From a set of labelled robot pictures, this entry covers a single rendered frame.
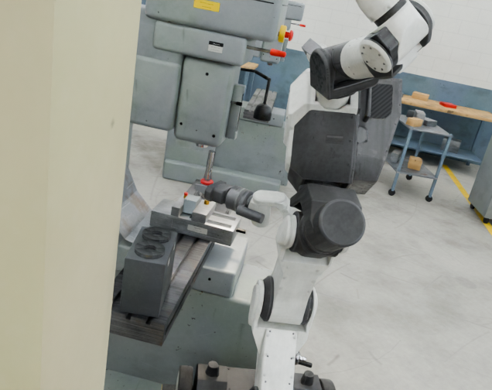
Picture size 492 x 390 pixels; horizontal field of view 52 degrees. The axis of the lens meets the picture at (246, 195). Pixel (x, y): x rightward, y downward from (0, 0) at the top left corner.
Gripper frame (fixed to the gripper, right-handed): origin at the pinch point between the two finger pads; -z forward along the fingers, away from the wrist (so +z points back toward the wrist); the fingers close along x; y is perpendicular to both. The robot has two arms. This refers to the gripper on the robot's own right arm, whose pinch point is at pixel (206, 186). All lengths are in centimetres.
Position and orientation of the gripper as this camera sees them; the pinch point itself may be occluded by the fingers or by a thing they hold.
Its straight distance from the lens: 182.7
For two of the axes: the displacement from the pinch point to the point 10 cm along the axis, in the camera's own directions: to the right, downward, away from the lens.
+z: 8.6, 3.2, -3.9
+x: -4.7, 2.4, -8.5
